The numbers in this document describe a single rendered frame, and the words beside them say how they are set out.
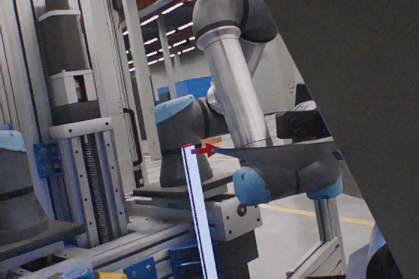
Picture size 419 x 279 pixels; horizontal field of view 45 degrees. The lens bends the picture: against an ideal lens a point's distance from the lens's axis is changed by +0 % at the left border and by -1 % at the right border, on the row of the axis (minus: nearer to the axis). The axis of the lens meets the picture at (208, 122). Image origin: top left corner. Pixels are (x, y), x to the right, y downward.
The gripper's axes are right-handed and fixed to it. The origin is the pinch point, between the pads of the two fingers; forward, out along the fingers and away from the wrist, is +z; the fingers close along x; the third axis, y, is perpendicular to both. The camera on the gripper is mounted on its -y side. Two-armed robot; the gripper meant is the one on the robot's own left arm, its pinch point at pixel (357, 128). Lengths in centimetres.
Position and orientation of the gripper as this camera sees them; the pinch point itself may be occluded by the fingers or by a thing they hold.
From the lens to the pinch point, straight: 75.1
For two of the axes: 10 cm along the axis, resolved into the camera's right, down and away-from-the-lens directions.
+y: 10.0, -0.7, 0.7
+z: 0.7, 0.4, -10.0
